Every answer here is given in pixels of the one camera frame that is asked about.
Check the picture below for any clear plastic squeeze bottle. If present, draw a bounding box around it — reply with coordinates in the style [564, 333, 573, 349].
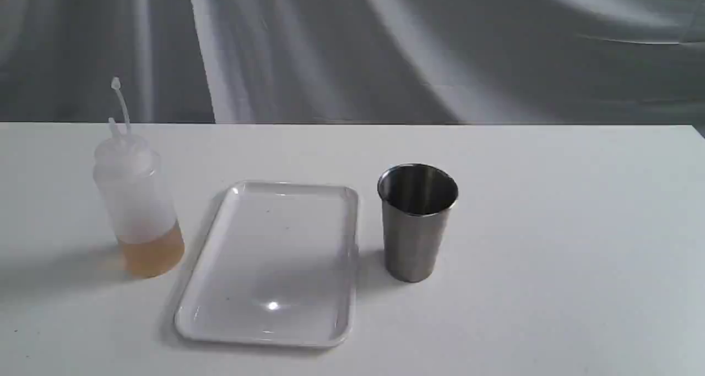
[93, 77, 186, 279]

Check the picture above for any stainless steel cup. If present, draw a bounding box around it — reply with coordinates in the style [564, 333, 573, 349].
[377, 164, 460, 283]

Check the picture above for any white fabric backdrop curtain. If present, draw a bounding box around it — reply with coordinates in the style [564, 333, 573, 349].
[1, 0, 704, 131]

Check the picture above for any white rectangular plastic tray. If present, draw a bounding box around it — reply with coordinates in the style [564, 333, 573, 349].
[174, 180, 360, 349]

